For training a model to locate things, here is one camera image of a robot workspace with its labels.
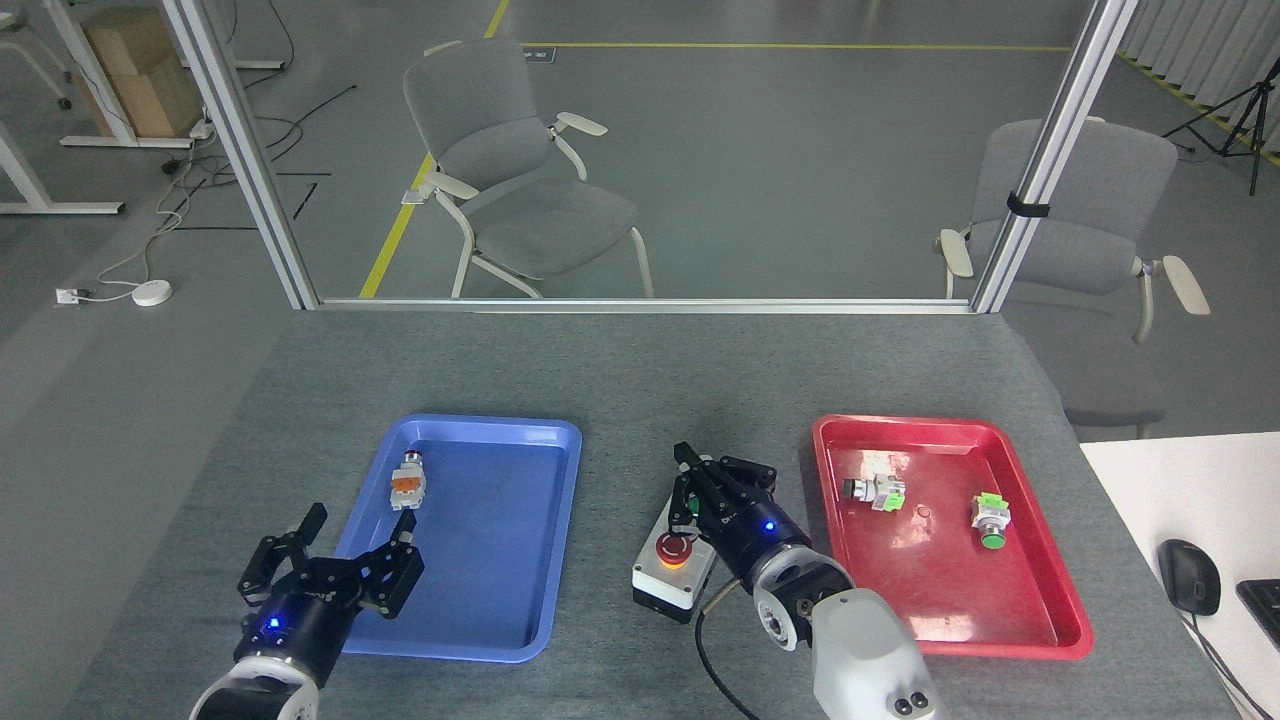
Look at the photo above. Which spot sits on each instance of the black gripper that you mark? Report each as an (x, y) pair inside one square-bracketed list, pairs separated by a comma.
[(755, 540), (300, 640)]

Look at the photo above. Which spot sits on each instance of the grey control box with buttons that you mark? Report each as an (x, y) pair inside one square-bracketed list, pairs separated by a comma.
[(650, 588)]

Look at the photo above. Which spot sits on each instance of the orange and white push button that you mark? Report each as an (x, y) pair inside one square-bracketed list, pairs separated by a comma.
[(406, 482)]

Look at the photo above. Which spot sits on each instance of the brown cardboard box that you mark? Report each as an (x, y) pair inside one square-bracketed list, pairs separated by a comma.
[(150, 90)]

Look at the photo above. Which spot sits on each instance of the blue plastic tray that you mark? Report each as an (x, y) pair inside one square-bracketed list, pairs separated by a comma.
[(490, 540)]

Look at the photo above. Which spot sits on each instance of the silver aluminium crossbar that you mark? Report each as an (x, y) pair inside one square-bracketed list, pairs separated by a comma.
[(640, 305)]

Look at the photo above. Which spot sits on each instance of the red plastic tray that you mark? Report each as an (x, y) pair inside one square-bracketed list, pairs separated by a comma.
[(930, 580)]

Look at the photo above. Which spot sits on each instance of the white round floor device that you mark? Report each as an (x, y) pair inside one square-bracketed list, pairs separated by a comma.
[(152, 293)]

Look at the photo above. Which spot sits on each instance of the white floor socket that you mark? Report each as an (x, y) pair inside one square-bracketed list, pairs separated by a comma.
[(68, 296)]

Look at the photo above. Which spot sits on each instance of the grey chair with white armrests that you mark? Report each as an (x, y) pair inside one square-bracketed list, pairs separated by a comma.
[(500, 150), (1110, 200)]

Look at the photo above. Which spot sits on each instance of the black computer mouse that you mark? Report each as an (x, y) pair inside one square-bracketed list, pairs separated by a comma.
[(1190, 575)]

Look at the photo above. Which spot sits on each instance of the white side table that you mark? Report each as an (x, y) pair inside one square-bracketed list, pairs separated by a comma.
[(1200, 480)]

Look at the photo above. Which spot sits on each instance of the black keyboard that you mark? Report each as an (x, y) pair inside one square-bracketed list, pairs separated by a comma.
[(1262, 605)]

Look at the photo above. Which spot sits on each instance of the white pleated curtain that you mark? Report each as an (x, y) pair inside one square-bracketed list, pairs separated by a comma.
[(1200, 50)]

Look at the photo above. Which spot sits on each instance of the black tripod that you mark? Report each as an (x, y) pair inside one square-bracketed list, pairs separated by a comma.
[(1255, 110)]

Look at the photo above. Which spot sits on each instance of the black-headed white switch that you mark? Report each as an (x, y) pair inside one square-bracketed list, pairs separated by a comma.
[(880, 490)]

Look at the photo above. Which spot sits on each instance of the green push button switch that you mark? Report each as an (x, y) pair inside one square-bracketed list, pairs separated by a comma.
[(990, 515)]

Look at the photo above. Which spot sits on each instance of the silver aluminium post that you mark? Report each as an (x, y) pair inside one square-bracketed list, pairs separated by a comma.
[(1050, 150), (250, 160)]

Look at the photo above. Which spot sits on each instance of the white desk leg frame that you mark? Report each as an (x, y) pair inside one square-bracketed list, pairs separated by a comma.
[(30, 185), (95, 70)]

